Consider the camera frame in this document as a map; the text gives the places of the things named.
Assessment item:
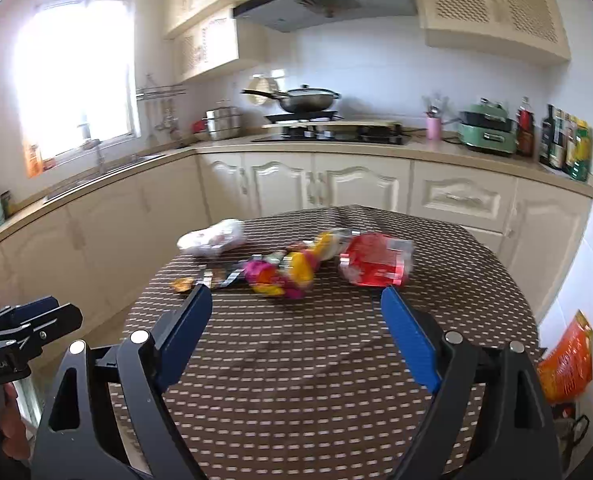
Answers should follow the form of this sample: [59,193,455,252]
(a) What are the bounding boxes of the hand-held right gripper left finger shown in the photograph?
[30,284,213,480]

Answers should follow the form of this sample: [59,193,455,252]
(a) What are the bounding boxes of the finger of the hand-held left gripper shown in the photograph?
[0,302,84,358]
[0,296,61,333]

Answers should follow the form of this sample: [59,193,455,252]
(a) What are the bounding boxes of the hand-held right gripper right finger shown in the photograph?
[381,285,562,480]

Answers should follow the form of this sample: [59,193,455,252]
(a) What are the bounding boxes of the clear plastic wrapper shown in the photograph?
[196,259,250,291]

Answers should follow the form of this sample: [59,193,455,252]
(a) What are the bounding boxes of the red snack packet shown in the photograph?
[337,232,416,288]

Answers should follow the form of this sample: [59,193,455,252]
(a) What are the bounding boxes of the white plastic bag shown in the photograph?
[176,218,248,260]

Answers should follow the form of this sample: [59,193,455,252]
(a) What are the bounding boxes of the pink yellow wrapper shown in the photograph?
[244,247,323,302]

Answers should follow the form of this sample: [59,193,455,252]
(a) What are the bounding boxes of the yellow white candy wrapper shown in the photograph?
[311,229,352,262]

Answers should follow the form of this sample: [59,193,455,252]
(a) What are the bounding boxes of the person's left hand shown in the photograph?
[2,382,31,463]

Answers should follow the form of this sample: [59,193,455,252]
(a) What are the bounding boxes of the brown polka dot tablecloth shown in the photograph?
[109,205,541,480]

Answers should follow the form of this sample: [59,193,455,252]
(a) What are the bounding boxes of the steel sink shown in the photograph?
[44,152,167,203]

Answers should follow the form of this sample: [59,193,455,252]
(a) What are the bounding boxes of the orange plastic bag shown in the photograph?
[537,310,593,405]

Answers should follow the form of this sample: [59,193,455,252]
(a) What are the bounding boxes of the cream lower cabinets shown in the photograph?
[0,152,593,321]

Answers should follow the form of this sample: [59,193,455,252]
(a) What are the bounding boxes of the steel faucet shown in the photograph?
[79,124,107,173]

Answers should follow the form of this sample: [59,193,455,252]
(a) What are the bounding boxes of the beige kitchen countertop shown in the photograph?
[0,130,593,261]

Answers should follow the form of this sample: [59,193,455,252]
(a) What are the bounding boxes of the black gas stove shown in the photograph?
[250,127,411,147]

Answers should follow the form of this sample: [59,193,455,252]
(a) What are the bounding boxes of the steel steamer pot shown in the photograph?
[204,102,243,141]

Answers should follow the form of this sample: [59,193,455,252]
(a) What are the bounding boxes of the row of hanging utensils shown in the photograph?
[144,95,182,143]

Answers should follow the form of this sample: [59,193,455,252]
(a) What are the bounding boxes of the green multi cooker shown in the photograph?
[457,100,520,156]

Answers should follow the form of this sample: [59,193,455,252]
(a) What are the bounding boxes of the bundle of kitchen utensils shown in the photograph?
[423,94,450,118]

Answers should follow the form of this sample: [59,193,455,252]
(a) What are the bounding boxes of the red label dark bottle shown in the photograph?
[515,97,535,157]

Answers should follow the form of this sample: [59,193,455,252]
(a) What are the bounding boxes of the dark glass bottle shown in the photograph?
[541,105,557,166]

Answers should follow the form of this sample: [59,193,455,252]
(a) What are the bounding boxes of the kitchen window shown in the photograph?
[14,0,140,161]

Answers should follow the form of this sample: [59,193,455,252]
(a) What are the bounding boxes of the white label sauce bottle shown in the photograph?
[551,110,570,170]

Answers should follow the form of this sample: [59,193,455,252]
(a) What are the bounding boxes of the steel utensil rack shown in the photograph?
[135,74,187,98]

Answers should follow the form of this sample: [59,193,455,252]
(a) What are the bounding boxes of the black wok stand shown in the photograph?
[264,110,340,125]

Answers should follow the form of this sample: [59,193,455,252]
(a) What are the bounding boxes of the yellow oil bottle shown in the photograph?
[569,119,591,182]

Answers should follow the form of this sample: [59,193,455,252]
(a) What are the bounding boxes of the brown sauce bottle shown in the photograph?
[564,114,577,173]

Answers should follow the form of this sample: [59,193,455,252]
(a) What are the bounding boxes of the steel wok with lid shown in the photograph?
[241,85,342,113]

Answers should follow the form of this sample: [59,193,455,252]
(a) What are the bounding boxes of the cream colander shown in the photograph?
[248,74,283,107]

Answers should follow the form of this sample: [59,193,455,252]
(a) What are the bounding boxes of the narrow lattice door cabinet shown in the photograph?
[174,7,270,83]

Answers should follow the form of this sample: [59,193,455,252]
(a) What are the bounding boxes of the wide lattice door cabinet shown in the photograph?
[407,0,572,66]

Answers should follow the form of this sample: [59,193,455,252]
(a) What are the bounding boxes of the grey bag black handle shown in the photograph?
[551,402,590,467]

